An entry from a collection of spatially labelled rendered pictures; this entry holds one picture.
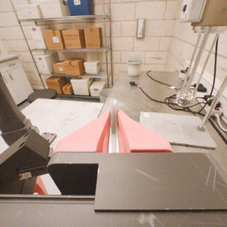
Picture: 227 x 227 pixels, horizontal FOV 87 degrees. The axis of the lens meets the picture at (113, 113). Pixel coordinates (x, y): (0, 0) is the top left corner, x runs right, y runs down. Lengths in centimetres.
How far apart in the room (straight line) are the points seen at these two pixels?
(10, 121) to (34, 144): 26
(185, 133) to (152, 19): 211
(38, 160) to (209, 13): 47
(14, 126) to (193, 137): 65
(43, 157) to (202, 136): 58
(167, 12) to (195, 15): 208
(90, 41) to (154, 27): 106
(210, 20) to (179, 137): 39
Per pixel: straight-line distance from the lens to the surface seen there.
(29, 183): 27
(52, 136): 60
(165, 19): 251
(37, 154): 19
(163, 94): 91
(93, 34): 224
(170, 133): 59
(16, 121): 45
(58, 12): 242
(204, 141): 62
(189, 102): 53
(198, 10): 44
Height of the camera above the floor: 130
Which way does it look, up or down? 36 degrees down
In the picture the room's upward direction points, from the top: 2 degrees counter-clockwise
